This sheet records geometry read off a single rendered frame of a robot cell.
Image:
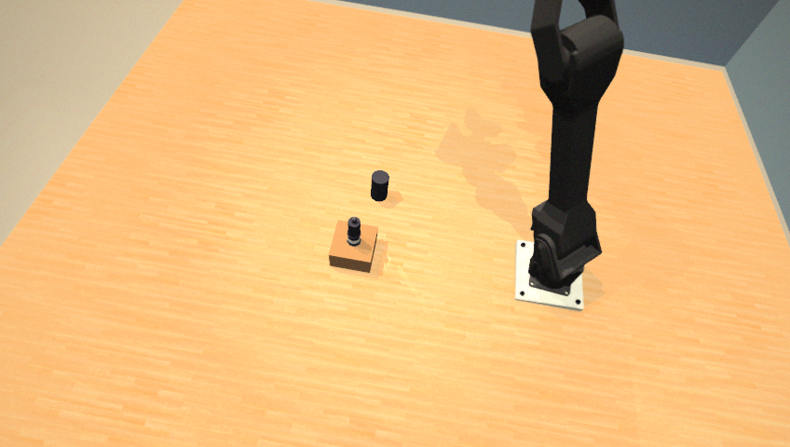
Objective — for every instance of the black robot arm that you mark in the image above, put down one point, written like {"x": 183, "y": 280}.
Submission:
{"x": 576, "y": 66}

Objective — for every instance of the orange block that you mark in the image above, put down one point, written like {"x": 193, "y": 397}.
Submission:
{"x": 359, "y": 257}

